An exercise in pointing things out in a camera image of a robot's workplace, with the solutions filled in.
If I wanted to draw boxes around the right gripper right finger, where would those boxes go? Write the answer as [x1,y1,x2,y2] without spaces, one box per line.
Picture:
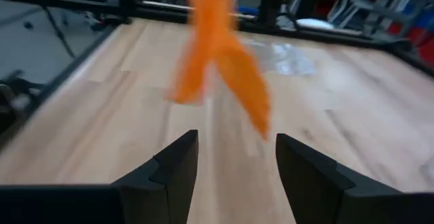
[275,132,434,224]

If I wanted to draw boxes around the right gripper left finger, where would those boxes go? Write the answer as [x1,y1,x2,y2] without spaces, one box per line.
[0,129,199,224]

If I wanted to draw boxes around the orange elastic bandage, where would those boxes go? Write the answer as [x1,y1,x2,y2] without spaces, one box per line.
[164,0,273,141]

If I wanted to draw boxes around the clear plastic zip bag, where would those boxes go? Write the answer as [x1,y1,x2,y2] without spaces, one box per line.
[241,37,319,77]

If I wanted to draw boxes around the black metal table frame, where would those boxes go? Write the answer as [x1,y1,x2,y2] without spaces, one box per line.
[0,0,434,143]

